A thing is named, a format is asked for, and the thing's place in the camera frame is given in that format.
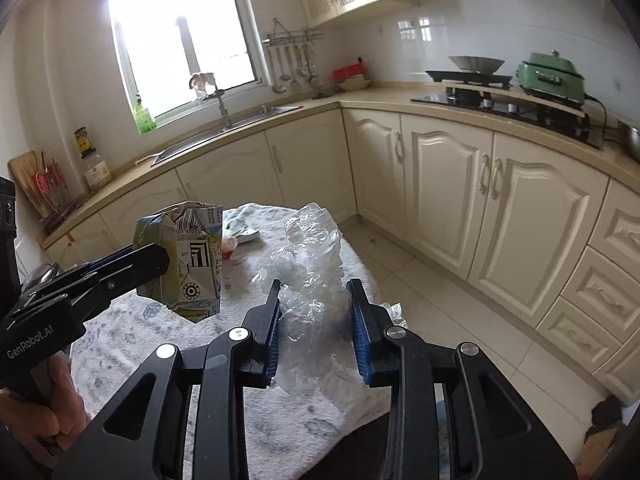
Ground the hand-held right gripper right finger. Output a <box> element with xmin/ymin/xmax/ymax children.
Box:
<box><xmin>346</xmin><ymin>277</ymin><xmax>578</xmax><ymax>480</ymax></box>

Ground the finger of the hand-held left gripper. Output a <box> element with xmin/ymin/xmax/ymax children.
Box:
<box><xmin>65</xmin><ymin>242</ymin><xmax>171</xmax><ymax>321</ymax></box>
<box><xmin>22</xmin><ymin>246</ymin><xmax>136</xmax><ymax>301</ymax></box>

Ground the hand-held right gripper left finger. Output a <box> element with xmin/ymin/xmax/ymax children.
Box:
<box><xmin>52</xmin><ymin>280</ymin><xmax>283</xmax><ymax>480</ymax></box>

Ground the green milk carton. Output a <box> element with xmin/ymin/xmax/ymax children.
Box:
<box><xmin>131</xmin><ymin>200</ymin><xmax>224</xmax><ymax>323</ymax></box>

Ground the clear plastic bag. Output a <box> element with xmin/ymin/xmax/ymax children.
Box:
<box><xmin>252</xmin><ymin>202</ymin><xmax>369</xmax><ymax>411</ymax></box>

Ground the person's left hand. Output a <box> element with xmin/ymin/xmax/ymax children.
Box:
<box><xmin>0</xmin><ymin>359</ymin><xmax>93</xmax><ymax>456</ymax></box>

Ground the glass jar white label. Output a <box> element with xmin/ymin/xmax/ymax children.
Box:
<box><xmin>81</xmin><ymin>152</ymin><xmax>112</xmax><ymax>192</ymax></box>

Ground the round table with cloth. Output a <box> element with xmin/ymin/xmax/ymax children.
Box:
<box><xmin>70</xmin><ymin>202</ymin><xmax>441</xmax><ymax>471</ymax></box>

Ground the green white wrapper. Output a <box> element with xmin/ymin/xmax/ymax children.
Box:
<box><xmin>231</xmin><ymin>225</ymin><xmax>262</xmax><ymax>245</ymax></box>

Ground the yellow label bottle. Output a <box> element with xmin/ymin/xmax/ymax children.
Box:
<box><xmin>74</xmin><ymin>127</ymin><xmax>97</xmax><ymax>159</ymax></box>

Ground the wooden cutting board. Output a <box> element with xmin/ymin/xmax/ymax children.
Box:
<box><xmin>7</xmin><ymin>150</ymin><xmax>51</xmax><ymax>218</ymax></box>

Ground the green detergent bottle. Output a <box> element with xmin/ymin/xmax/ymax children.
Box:
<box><xmin>132</xmin><ymin>95</ymin><xmax>157</xmax><ymax>136</ymax></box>

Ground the stainless steel sink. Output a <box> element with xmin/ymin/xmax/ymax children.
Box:
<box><xmin>151</xmin><ymin>104</ymin><xmax>304</xmax><ymax>167</ymax></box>

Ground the metal sink faucet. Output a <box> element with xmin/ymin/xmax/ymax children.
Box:
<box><xmin>212</xmin><ymin>88</ymin><xmax>234</xmax><ymax>131</ymax></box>

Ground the pink white ornament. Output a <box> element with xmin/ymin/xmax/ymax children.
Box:
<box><xmin>188</xmin><ymin>72</ymin><xmax>217</xmax><ymax>97</ymax></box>

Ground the kitchen window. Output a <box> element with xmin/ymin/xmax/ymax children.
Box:
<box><xmin>107</xmin><ymin>0</ymin><xmax>267</xmax><ymax>122</ymax></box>

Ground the dark cloth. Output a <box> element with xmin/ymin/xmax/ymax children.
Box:
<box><xmin>590</xmin><ymin>394</ymin><xmax>627</xmax><ymax>436</ymax></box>

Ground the metal utensil rack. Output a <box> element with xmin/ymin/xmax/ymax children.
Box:
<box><xmin>262</xmin><ymin>17</ymin><xmax>324</xmax><ymax>47</ymax></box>

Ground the brown cardboard box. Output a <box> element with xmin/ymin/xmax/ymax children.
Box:
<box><xmin>581</xmin><ymin>425</ymin><xmax>627</xmax><ymax>467</ymax></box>

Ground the black glass gas stove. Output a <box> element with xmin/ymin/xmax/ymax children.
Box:
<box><xmin>410</xmin><ymin>90</ymin><xmax>604</xmax><ymax>151</ymax></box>

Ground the metal wok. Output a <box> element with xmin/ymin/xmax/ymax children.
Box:
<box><xmin>447</xmin><ymin>55</ymin><xmax>506</xmax><ymax>74</ymax></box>

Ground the long wooden board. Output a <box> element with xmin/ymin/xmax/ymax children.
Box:
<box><xmin>445</xmin><ymin>80</ymin><xmax>589</xmax><ymax>117</ymax></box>

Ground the green electric cooker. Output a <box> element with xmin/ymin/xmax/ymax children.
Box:
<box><xmin>517</xmin><ymin>50</ymin><xmax>587</xmax><ymax>107</ymax></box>

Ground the steel pot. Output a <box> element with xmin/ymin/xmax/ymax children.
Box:
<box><xmin>617</xmin><ymin>120</ymin><xmax>640</xmax><ymax>162</ymax></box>

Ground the black power cable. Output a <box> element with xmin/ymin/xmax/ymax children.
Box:
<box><xmin>582</xmin><ymin>92</ymin><xmax>609</xmax><ymax>142</ymax></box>

